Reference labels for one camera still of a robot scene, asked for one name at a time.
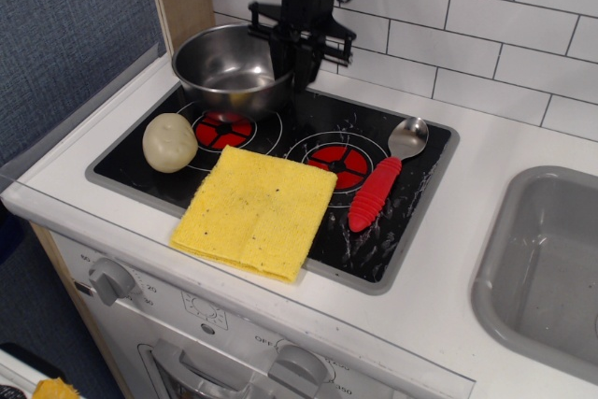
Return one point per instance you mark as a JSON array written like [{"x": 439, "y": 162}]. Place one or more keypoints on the grey right oven knob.
[{"x": 299, "y": 371}]

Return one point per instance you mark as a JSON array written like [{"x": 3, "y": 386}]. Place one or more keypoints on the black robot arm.
[{"x": 301, "y": 34}]

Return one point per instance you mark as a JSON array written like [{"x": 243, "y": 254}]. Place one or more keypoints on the red handled metal spoon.
[{"x": 408, "y": 139}]

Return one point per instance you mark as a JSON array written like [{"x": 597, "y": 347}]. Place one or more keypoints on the cream toy potato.
[{"x": 169, "y": 143}]

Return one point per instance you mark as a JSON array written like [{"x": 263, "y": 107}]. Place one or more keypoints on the stainless steel pot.
[{"x": 228, "y": 71}]

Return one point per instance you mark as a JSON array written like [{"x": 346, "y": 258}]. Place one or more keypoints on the yellow folded cloth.
[{"x": 257, "y": 213}]

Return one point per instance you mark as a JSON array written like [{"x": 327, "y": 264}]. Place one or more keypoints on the black toy stovetop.
[{"x": 314, "y": 136}]

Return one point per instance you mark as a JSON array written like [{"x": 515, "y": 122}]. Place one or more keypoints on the grey sink basin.
[{"x": 535, "y": 291}]

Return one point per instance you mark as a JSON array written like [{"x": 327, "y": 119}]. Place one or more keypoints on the grey oven knob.
[
  {"x": 111, "y": 281},
  {"x": 299, "y": 371}
]

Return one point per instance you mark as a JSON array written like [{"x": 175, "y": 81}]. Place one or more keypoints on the yellow rag bottom corner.
[{"x": 54, "y": 388}]

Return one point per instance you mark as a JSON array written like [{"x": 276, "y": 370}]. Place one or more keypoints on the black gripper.
[{"x": 303, "y": 33}]

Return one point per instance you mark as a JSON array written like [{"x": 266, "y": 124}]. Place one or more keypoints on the grey oven door handle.
[{"x": 202, "y": 374}]

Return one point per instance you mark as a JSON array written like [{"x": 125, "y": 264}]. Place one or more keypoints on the grey left oven knob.
[{"x": 111, "y": 281}]

